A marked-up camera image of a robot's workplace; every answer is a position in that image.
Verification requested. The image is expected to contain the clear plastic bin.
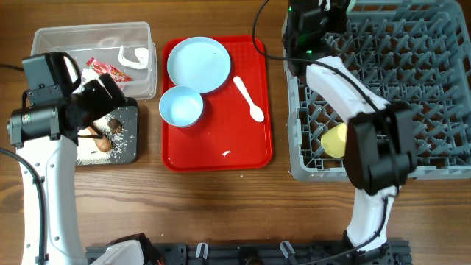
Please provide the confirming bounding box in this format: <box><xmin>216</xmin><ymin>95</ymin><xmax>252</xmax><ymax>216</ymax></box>
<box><xmin>31</xmin><ymin>21</ymin><xmax>158</xmax><ymax>100</ymax></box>

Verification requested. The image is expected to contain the red snack wrapper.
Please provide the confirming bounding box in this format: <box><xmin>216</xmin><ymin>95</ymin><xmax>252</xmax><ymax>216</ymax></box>
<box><xmin>86</xmin><ymin>57</ymin><xmax>132</xmax><ymax>90</ymax></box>

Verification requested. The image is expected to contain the small light blue bowl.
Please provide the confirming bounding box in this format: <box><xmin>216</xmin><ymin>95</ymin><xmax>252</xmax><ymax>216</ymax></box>
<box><xmin>159</xmin><ymin>86</ymin><xmax>204</xmax><ymax>127</ymax></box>

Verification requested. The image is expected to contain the large light blue plate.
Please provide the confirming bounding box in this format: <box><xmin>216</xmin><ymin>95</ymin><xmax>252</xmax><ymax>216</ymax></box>
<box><xmin>166</xmin><ymin>37</ymin><xmax>231</xmax><ymax>93</ymax></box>

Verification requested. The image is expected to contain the small white scrap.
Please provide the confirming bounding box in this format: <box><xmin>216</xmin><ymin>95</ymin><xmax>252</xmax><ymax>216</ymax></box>
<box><xmin>222</xmin><ymin>150</ymin><xmax>231</xmax><ymax>157</ymax></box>

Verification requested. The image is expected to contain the red serving tray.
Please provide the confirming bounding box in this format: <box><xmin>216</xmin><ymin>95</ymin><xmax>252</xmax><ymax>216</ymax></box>
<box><xmin>161</xmin><ymin>35</ymin><xmax>273</xmax><ymax>172</ymax></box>

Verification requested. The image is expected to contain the black plastic tray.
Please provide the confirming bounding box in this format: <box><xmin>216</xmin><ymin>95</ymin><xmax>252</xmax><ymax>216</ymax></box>
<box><xmin>75</xmin><ymin>97</ymin><xmax>140</xmax><ymax>166</ymax></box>

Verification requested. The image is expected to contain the white plastic spoon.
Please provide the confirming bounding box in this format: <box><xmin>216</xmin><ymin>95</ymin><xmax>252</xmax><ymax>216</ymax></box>
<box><xmin>233</xmin><ymin>76</ymin><xmax>264</xmax><ymax>123</ymax></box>

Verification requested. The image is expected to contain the white plastic film strip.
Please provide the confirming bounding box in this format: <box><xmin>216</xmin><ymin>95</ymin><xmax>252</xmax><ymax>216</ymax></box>
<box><xmin>117</xmin><ymin>45</ymin><xmax>150</xmax><ymax>71</ymax></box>

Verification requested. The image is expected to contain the yellow plastic cup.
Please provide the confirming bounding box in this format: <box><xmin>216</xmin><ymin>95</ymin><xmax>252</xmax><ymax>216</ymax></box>
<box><xmin>321</xmin><ymin>123</ymin><xmax>347</xmax><ymax>158</ymax></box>

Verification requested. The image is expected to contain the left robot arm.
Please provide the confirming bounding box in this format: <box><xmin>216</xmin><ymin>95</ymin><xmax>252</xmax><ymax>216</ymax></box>
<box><xmin>5</xmin><ymin>52</ymin><xmax>138</xmax><ymax>264</ymax></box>

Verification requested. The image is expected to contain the brown food lump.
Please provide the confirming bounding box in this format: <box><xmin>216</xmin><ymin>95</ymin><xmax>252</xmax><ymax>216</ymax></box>
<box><xmin>107</xmin><ymin>118</ymin><xmax>123</xmax><ymax>134</ymax></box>

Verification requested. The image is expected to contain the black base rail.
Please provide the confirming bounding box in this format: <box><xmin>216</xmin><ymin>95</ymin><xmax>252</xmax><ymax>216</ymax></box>
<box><xmin>84</xmin><ymin>241</ymin><xmax>411</xmax><ymax>265</ymax></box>

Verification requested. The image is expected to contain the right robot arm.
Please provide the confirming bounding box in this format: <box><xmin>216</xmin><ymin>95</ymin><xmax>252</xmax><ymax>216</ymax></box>
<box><xmin>283</xmin><ymin>1</ymin><xmax>417</xmax><ymax>256</ymax></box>

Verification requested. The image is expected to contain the grey dishwasher rack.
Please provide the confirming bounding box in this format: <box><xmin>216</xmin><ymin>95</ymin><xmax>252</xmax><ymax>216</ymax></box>
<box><xmin>286</xmin><ymin>1</ymin><xmax>470</xmax><ymax>181</ymax></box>

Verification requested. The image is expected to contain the pile of white rice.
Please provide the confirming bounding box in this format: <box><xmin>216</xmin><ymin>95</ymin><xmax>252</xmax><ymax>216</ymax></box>
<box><xmin>75</xmin><ymin>117</ymin><xmax>135</xmax><ymax>166</ymax></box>

